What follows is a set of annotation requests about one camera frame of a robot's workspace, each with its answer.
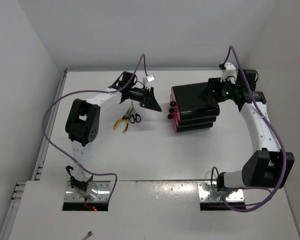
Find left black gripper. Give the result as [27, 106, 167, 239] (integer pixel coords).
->
[127, 86, 161, 112]

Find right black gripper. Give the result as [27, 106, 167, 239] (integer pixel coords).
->
[198, 76, 240, 103]

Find pink drawer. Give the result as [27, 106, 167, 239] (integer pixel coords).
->
[167, 107, 180, 120]
[169, 87, 177, 108]
[167, 113, 179, 133]

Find black drawer cabinet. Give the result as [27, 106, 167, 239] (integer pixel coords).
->
[172, 82, 220, 133]

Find yellow handled pliers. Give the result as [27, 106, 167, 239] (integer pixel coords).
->
[113, 106, 132, 134]

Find pink top drawer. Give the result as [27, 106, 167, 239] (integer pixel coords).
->
[169, 87, 177, 108]

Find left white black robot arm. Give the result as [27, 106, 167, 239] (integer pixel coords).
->
[65, 71, 162, 195]

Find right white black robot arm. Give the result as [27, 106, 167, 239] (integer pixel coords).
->
[200, 77, 295, 192]

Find white front platform board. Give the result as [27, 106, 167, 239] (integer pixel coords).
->
[9, 181, 299, 240]

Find small metal wrench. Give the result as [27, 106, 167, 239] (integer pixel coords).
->
[82, 231, 93, 240]

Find black handled scissors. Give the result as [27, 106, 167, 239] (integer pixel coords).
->
[129, 101, 141, 124]

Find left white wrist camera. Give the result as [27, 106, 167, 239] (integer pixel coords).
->
[144, 74, 156, 83]

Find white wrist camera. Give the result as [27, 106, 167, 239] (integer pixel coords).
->
[219, 62, 237, 82]
[144, 74, 156, 83]

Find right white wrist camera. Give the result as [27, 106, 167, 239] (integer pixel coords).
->
[219, 62, 237, 82]

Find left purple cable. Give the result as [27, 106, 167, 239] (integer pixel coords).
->
[41, 53, 148, 198]

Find purple cable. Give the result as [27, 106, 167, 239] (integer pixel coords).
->
[41, 53, 148, 198]
[222, 45, 288, 213]

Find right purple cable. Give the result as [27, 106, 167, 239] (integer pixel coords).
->
[222, 45, 288, 213]

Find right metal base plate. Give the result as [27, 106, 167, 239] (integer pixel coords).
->
[197, 180, 245, 204]

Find metal base plate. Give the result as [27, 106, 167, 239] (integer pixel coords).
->
[197, 180, 245, 204]
[64, 181, 111, 204]

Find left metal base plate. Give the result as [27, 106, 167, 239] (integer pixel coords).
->
[64, 181, 111, 204]

